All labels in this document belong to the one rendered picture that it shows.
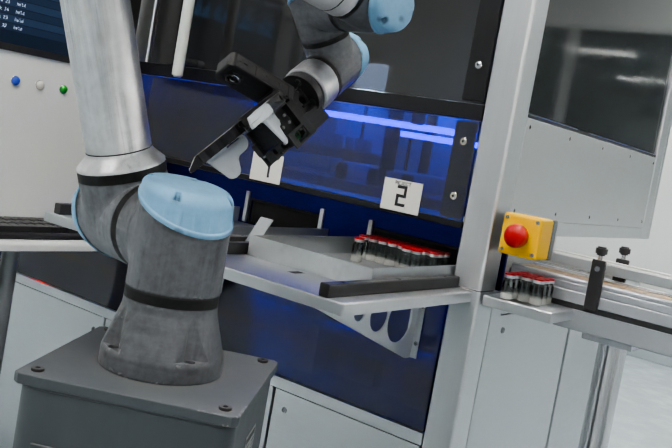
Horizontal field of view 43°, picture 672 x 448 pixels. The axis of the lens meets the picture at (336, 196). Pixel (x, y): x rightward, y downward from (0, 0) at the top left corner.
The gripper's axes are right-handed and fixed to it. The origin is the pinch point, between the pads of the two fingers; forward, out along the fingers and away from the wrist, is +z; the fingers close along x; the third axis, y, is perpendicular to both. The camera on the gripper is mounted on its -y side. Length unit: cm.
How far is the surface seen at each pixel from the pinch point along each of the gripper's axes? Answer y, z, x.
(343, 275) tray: 29.1, -15.4, 12.6
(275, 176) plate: 14, -47, 45
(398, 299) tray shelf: 35.8, -14.1, 4.8
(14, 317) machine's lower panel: 6, -28, 140
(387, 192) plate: 28, -45, 21
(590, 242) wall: 228, -421, 230
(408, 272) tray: 36.6, -24.7, 9.8
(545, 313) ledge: 56, -33, -1
